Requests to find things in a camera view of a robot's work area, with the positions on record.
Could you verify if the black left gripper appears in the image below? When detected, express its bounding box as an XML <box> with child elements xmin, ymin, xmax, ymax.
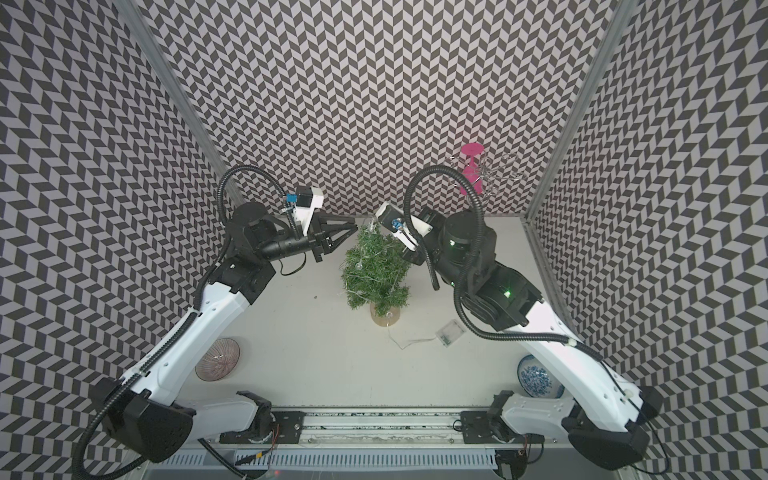
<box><xmin>258</xmin><ymin>211</ymin><xmax>357</xmax><ymax>263</ymax></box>

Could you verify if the small green christmas tree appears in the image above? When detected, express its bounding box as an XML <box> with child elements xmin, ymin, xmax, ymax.
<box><xmin>341</xmin><ymin>223</ymin><xmax>416</xmax><ymax>328</ymax></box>

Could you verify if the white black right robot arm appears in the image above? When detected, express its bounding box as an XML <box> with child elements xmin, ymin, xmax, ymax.
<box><xmin>381</xmin><ymin>208</ymin><xmax>663</xmax><ymax>471</ymax></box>

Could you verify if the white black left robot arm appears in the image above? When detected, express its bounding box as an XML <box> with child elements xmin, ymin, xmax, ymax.
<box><xmin>90</xmin><ymin>202</ymin><xmax>357</xmax><ymax>463</ymax></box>

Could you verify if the clear battery box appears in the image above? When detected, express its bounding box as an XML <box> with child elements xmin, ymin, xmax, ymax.
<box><xmin>436</xmin><ymin>320</ymin><xmax>466</xmax><ymax>347</ymax></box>

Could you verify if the pink wine glass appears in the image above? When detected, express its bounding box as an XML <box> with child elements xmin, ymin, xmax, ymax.
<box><xmin>460</xmin><ymin>142</ymin><xmax>485</xmax><ymax>195</ymax></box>

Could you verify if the pink glass plate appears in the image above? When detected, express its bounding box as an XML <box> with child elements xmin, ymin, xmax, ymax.
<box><xmin>195</xmin><ymin>338</ymin><xmax>241</xmax><ymax>382</ymax></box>

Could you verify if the blue white patterned plate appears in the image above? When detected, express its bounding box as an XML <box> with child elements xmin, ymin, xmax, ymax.
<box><xmin>517</xmin><ymin>355</ymin><xmax>565</xmax><ymax>399</ymax></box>

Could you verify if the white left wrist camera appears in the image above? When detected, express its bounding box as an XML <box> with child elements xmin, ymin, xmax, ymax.
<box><xmin>286</xmin><ymin>186</ymin><xmax>325</xmax><ymax>237</ymax></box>

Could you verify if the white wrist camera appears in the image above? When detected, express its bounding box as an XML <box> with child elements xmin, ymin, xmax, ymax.
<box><xmin>286</xmin><ymin>186</ymin><xmax>325</xmax><ymax>237</ymax></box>
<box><xmin>375</xmin><ymin>202</ymin><xmax>432</xmax><ymax>251</ymax></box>

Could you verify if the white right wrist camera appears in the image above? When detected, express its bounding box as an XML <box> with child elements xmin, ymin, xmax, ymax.
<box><xmin>375</xmin><ymin>202</ymin><xmax>432</xmax><ymax>251</ymax></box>

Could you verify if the aluminium front rail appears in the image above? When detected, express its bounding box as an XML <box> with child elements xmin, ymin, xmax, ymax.
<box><xmin>167</xmin><ymin>406</ymin><xmax>637</xmax><ymax>451</ymax></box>

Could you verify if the aluminium corner post left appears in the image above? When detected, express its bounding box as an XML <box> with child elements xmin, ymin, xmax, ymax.
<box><xmin>112</xmin><ymin>0</ymin><xmax>229</xmax><ymax>180</ymax></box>

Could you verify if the aluminium corner post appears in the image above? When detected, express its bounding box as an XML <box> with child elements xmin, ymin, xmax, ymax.
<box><xmin>112</xmin><ymin>0</ymin><xmax>229</xmax><ymax>180</ymax></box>
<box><xmin>524</xmin><ymin>0</ymin><xmax>640</xmax><ymax>220</ymax></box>

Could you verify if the aluminium corner post right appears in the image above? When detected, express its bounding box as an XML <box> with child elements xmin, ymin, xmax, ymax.
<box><xmin>524</xmin><ymin>0</ymin><xmax>640</xmax><ymax>220</ymax></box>

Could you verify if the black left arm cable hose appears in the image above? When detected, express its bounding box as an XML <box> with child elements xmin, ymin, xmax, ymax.
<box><xmin>71</xmin><ymin>164</ymin><xmax>295</xmax><ymax>480</ymax></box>

